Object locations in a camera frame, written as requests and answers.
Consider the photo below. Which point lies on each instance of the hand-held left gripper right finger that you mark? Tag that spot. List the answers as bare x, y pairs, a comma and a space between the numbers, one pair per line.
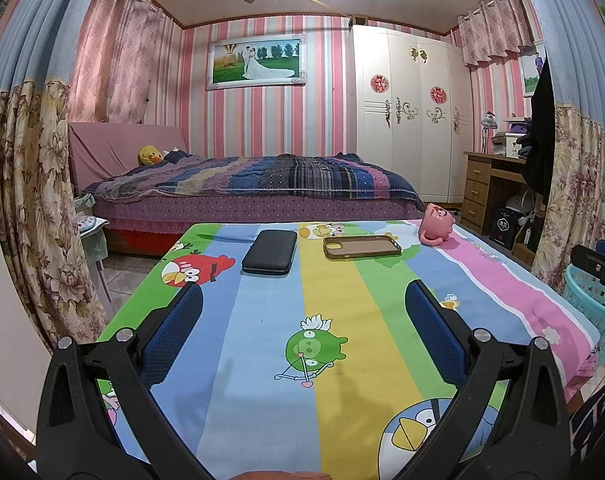
435, 332

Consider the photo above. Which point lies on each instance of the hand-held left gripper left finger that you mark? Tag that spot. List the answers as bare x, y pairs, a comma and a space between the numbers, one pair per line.
175, 330

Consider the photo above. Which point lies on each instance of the teal plastic basket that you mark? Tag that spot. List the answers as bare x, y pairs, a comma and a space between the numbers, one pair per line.
587, 305

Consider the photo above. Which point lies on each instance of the blue floral curtain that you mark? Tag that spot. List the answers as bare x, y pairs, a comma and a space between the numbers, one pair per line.
32, 185
582, 170

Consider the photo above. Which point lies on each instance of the black box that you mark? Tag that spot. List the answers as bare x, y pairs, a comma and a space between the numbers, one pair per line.
505, 227

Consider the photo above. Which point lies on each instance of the white round appliance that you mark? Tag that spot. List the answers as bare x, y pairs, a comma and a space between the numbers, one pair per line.
518, 204

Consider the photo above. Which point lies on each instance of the cartoon printed tablecloth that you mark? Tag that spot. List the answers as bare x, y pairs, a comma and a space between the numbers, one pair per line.
332, 300

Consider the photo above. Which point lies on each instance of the pink mug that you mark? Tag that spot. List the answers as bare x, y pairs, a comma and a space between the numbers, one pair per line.
437, 222

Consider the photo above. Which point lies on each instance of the black textured case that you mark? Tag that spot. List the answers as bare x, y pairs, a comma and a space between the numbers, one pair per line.
270, 252

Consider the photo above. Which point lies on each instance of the pale green stool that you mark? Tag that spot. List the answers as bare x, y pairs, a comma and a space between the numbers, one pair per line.
90, 230

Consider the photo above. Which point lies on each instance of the wooden desk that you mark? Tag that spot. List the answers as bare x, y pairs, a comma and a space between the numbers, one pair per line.
477, 185

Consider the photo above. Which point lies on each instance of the dark hanging clothing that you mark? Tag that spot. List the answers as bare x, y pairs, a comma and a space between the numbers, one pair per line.
540, 135

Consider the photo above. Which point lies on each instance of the white box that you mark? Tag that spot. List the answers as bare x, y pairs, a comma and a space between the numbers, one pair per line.
505, 144

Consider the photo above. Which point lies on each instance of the striped dark cloth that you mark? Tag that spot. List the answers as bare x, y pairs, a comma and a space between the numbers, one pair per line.
590, 430

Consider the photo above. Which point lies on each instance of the desk lamp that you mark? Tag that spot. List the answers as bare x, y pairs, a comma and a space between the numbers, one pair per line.
488, 122

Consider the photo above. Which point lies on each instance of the yellow duck plush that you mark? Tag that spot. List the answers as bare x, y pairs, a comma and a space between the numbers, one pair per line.
150, 156

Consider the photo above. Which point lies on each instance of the white wardrobe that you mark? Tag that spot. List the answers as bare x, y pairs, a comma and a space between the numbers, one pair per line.
412, 150

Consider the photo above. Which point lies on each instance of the bed with pink headboard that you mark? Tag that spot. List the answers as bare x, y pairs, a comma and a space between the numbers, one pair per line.
112, 155

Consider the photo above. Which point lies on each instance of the plaid purple blanket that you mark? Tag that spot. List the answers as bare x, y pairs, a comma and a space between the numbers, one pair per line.
282, 175

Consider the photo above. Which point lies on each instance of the small framed photo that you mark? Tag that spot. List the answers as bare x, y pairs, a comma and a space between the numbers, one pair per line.
531, 70

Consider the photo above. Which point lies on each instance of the short pink curtain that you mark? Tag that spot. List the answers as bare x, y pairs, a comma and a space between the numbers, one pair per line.
492, 30

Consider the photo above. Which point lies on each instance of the framed wedding picture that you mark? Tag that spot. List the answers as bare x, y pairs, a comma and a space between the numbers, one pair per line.
255, 62

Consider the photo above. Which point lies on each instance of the long pink curtain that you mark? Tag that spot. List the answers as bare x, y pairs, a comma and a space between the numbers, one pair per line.
117, 50

